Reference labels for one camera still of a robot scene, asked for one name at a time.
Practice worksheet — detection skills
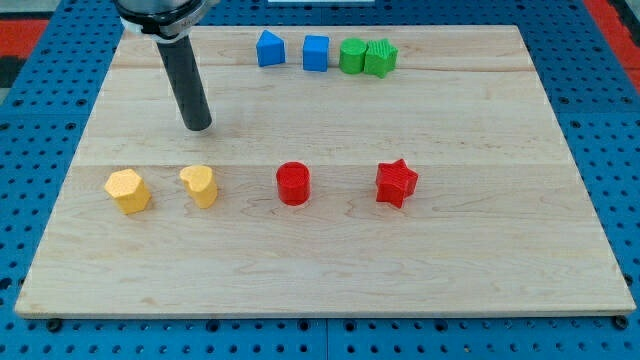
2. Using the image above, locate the blue triangle block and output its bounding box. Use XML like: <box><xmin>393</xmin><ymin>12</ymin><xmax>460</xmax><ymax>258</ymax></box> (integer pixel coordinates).
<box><xmin>256</xmin><ymin>30</ymin><xmax>286</xmax><ymax>67</ymax></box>

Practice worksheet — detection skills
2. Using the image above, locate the blue cube block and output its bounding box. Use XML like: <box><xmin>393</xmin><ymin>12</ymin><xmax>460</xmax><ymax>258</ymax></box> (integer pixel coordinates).
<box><xmin>302</xmin><ymin>35</ymin><xmax>329</xmax><ymax>72</ymax></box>

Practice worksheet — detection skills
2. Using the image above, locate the yellow heart block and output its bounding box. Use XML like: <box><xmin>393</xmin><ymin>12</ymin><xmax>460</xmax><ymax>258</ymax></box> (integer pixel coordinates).
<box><xmin>179</xmin><ymin>165</ymin><xmax>218</xmax><ymax>209</ymax></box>

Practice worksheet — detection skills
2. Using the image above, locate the green cylinder block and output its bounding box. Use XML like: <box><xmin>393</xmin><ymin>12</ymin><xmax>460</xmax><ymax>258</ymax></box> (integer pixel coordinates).
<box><xmin>339</xmin><ymin>38</ymin><xmax>367</xmax><ymax>74</ymax></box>

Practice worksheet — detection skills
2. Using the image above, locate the red star block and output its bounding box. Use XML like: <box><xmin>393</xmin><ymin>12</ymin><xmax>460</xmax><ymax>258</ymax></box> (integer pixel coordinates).
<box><xmin>375</xmin><ymin>159</ymin><xmax>419</xmax><ymax>208</ymax></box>

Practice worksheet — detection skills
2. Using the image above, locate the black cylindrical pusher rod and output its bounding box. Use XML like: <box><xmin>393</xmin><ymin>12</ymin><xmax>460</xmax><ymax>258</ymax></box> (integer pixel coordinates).
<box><xmin>157</xmin><ymin>36</ymin><xmax>212</xmax><ymax>132</ymax></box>

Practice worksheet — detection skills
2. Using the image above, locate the yellow hexagon block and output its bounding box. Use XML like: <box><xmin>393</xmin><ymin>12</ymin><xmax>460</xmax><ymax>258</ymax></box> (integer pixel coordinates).
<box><xmin>104</xmin><ymin>169</ymin><xmax>151</xmax><ymax>215</ymax></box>

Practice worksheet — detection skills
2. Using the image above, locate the wooden board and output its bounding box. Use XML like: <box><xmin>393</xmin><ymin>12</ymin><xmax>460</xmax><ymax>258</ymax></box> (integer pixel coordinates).
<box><xmin>15</xmin><ymin>25</ymin><xmax>636</xmax><ymax>319</ymax></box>

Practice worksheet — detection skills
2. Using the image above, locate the blue perforated base mat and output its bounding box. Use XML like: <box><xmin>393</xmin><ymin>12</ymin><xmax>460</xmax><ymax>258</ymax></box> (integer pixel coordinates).
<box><xmin>1</xmin><ymin>1</ymin><xmax>639</xmax><ymax>359</ymax></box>

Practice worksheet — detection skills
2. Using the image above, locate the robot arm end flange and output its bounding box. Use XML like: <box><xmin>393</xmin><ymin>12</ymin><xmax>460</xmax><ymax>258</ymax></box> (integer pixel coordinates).
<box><xmin>113</xmin><ymin>0</ymin><xmax>218</xmax><ymax>42</ymax></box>

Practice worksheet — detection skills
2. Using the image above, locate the red cylinder block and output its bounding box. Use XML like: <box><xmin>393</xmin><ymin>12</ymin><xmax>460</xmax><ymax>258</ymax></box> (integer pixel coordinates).
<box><xmin>276</xmin><ymin>162</ymin><xmax>311</xmax><ymax>206</ymax></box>

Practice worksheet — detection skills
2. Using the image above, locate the green star block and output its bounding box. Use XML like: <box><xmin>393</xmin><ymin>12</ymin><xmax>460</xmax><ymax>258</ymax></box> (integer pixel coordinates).
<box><xmin>363</xmin><ymin>38</ymin><xmax>398</xmax><ymax>78</ymax></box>

